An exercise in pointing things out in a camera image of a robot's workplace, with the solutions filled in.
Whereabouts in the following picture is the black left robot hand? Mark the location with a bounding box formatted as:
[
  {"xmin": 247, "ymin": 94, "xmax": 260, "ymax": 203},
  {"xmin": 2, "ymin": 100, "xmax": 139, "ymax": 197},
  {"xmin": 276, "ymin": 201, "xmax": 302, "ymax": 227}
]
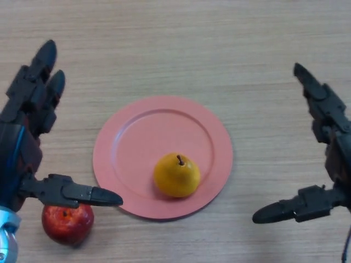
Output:
[{"xmin": 0, "ymin": 39, "xmax": 123, "ymax": 213}]

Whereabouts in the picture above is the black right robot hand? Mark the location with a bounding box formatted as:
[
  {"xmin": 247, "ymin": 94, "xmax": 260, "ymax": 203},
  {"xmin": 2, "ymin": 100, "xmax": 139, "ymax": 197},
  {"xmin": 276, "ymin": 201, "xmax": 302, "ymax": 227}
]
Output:
[{"xmin": 252, "ymin": 62, "xmax": 351, "ymax": 225}]

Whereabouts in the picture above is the yellow pear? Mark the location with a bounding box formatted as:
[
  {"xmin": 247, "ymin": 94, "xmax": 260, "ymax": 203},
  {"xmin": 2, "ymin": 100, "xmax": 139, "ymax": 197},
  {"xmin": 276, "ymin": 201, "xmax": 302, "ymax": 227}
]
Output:
[{"xmin": 153, "ymin": 152, "xmax": 201, "ymax": 198}]

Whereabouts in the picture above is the pink round plate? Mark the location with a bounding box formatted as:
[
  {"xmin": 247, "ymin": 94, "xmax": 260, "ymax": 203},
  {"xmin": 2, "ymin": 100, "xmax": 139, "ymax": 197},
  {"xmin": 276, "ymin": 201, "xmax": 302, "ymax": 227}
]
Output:
[{"xmin": 92, "ymin": 95, "xmax": 234, "ymax": 221}]

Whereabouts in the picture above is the red apple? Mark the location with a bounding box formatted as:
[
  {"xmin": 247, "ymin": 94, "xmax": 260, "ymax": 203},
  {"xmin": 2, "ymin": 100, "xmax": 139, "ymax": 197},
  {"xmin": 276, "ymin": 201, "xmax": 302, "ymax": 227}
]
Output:
[{"xmin": 41, "ymin": 203, "xmax": 95, "ymax": 245}]

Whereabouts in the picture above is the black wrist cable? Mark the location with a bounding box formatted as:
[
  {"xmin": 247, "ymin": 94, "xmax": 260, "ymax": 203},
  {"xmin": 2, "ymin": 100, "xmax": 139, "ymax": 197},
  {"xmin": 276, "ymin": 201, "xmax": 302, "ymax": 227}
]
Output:
[{"xmin": 341, "ymin": 219, "xmax": 351, "ymax": 263}]

